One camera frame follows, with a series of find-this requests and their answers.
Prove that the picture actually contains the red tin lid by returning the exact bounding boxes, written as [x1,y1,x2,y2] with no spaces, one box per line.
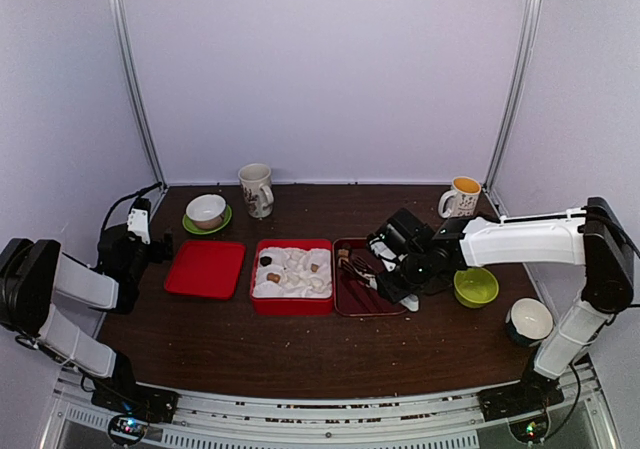
[164,240,246,301]

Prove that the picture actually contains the metal serving tongs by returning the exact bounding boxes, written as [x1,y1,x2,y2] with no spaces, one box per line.
[339,256,420,313]

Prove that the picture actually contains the red chocolate tray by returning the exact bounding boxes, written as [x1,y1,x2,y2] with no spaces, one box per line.
[333,238,407,318]

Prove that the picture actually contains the red tin box base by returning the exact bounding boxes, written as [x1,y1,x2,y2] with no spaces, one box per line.
[250,239,334,316]

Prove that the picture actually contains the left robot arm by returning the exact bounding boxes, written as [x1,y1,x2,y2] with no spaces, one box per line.
[1,225,174,413]

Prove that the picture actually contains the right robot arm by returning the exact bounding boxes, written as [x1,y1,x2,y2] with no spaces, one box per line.
[366,197,639,411]

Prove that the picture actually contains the white round chocolate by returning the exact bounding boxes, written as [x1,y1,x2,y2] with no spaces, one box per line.
[309,277,325,290]

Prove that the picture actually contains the brown ridged chocolate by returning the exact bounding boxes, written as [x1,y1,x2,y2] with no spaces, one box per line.
[267,273,281,284]

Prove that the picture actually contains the lime green bowl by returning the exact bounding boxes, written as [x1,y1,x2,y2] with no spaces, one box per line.
[453,268,499,309]

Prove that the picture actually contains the white bowl on saucer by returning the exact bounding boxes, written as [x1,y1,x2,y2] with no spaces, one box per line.
[186,194,227,227]

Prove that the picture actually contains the green saucer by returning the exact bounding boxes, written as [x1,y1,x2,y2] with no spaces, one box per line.
[182,205,233,236]

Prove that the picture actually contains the white mug yellow inside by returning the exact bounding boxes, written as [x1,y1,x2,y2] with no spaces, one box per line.
[437,176,482,219]

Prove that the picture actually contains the dark bowl white inside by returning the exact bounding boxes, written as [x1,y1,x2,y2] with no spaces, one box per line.
[505,298,554,348]

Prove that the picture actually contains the tall white patterned mug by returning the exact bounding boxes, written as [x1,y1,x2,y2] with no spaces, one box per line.
[238,163,275,219]

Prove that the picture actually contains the white paper cupcake liners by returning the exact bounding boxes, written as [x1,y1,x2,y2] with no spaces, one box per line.
[252,246,333,299]

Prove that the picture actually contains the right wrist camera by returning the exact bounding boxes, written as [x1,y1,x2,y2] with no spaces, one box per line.
[366,234,408,273]

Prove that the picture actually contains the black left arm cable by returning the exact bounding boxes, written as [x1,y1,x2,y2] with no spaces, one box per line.
[97,182,164,245]

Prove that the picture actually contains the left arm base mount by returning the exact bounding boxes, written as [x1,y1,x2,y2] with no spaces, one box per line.
[91,386,179,423]

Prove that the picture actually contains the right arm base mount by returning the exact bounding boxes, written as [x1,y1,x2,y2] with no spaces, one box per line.
[477,383,565,422]

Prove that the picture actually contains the front aluminium rail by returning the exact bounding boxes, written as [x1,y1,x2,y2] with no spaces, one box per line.
[35,363,622,448]

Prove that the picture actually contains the left aluminium frame post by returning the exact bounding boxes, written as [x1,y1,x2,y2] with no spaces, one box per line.
[109,0,167,190]

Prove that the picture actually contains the aluminium frame post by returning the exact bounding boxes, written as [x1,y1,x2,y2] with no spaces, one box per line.
[109,0,167,190]
[484,0,543,194]

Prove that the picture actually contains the right aluminium frame post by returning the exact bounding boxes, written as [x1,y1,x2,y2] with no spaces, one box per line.
[484,0,543,194]

